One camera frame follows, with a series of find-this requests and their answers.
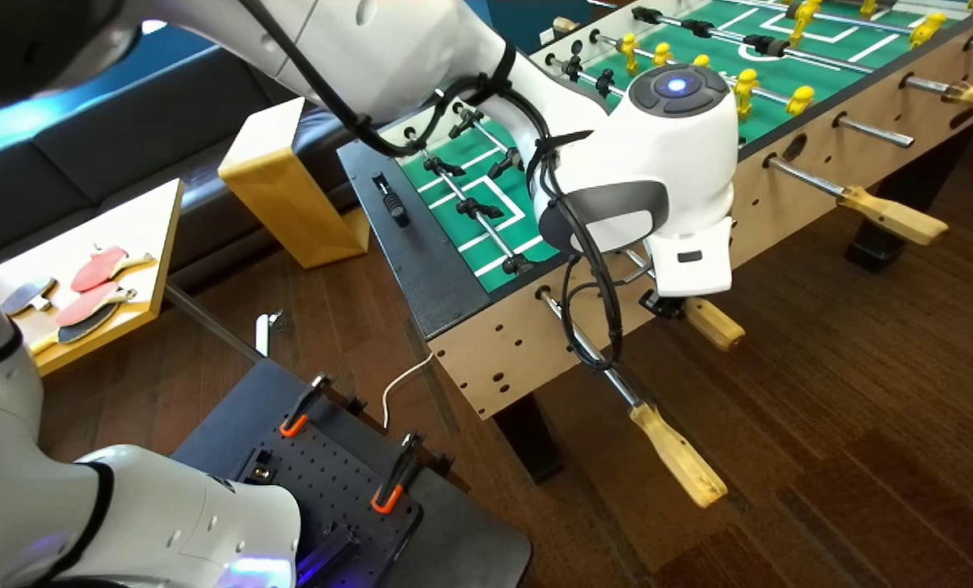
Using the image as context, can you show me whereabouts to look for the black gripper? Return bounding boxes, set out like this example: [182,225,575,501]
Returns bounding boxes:
[641,286,686,320]

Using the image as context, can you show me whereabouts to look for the orange black clamp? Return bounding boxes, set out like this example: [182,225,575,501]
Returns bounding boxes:
[370,432,422,515]
[276,373,328,441]

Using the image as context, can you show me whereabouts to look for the red ping pong paddle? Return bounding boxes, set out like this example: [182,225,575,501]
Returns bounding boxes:
[29,285,132,357]
[70,245,149,293]

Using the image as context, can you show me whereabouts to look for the foosball table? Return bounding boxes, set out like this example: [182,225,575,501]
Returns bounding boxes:
[335,0,973,488]

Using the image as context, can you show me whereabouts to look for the yellow wooden box stool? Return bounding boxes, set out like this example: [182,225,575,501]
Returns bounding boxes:
[219,97,370,268]

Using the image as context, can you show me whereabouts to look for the black leather sofa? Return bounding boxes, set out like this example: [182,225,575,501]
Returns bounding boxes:
[0,27,290,271]

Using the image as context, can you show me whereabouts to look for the wooden side table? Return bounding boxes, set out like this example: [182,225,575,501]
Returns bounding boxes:
[0,180,182,374]

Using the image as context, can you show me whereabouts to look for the blue ping pong paddle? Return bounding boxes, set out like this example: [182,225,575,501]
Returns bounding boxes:
[0,273,56,317]

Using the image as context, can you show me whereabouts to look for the white cable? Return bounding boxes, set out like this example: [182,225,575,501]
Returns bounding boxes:
[376,350,441,432]

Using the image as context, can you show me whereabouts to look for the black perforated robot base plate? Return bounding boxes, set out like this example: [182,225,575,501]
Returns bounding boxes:
[174,362,532,588]

